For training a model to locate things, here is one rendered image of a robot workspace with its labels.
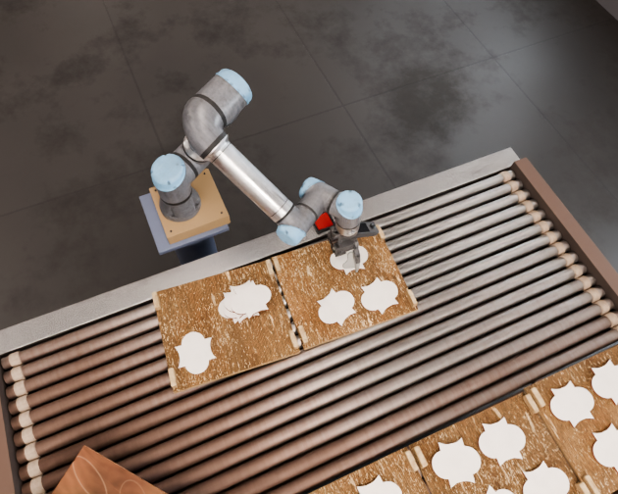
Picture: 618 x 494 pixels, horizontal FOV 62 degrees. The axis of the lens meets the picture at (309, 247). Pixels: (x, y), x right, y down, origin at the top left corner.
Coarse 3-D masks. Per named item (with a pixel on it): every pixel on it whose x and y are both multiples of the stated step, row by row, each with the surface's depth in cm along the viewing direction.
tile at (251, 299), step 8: (240, 288) 170; (248, 288) 170; (256, 288) 170; (264, 288) 170; (240, 296) 168; (248, 296) 168; (256, 296) 169; (264, 296) 169; (232, 304) 167; (240, 304) 167; (248, 304) 167; (256, 304) 167; (264, 304) 167; (240, 312) 166; (248, 312) 166; (256, 312) 166
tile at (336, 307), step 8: (328, 296) 172; (336, 296) 172; (344, 296) 172; (352, 296) 172; (320, 304) 171; (328, 304) 171; (336, 304) 171; (344, 304) 171; (352, 304) 171; (320, 312) 169; (328, 312) 169; (336, 312) 170; (344, 312) 170; (352, 312) 170; (328, 320) 168; (336, 320) 168; (344, 320) 169
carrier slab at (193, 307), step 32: (192, 288) 173; (224, 288) 173; (160, 320) 167; (192, 320) 168; (224, 320) 168; (256, 320) 168; (288, 320) 169; (224, 352) 163; (256, 352) 163; (288, 352) 163; (192, 384) 158
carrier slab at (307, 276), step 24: (360, 240) 184; (384, 240) 184; (288, 264) 178; (312, 264) 179; (384, 264) 180; (288, 288) 174; (312, 288) 174; (336, 288) 174; (360, 288) 175; (312, 312) 170; (360, 312) 171; (384, 312) 171; (408, 312) 171; (312, 336) 166; (336, 336) 166
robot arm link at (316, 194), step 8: (304, 184) 151; (312, 184) 150; (320, 184) 150; (304, 192) 151; (312, 192) 149; (320, 192) 149; (328, 192) 149; (336, 192) 149; (304, 200) 148; (312, 200) 148; (320, 200) 148; (328, 200) 148; (312, 208) 147; (320, 208) 148; (328, 208) 149
